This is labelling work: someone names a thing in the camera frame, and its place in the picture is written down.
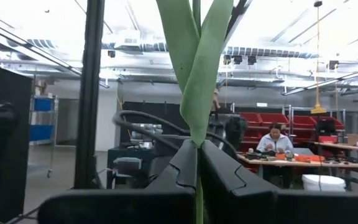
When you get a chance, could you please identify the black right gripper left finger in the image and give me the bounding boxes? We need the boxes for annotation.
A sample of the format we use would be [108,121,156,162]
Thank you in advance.
[37,139,198,224]

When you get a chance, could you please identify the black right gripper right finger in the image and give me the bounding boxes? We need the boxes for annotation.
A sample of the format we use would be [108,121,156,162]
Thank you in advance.
[201,139,358,224]

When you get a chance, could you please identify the maroon artificial tulip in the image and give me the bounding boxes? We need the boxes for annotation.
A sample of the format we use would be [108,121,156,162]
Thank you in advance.
[155,0,234,224]

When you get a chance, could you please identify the white plastic bucket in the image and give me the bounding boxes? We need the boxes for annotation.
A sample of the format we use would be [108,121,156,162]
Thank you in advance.
[301,174,347,192]

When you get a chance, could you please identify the long wooden workbench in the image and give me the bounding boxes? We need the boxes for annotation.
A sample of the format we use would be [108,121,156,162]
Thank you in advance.
[236,152,358,170]

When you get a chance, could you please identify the person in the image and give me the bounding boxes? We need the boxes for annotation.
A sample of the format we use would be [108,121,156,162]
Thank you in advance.
[255,123,295,156]

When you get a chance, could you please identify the red storage bin shelf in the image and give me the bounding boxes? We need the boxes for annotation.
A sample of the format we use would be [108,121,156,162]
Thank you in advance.
[239,111,346,153]

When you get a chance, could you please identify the large black panel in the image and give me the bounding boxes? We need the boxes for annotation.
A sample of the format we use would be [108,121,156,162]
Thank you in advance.
[0,60,33,223]

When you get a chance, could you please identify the wire cart blue bins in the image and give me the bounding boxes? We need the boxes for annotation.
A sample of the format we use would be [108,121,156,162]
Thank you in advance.
[29,95,59,178]

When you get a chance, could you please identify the yellow hanging cable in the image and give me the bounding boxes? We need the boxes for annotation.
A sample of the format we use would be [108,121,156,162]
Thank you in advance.
[310,2,328,115]

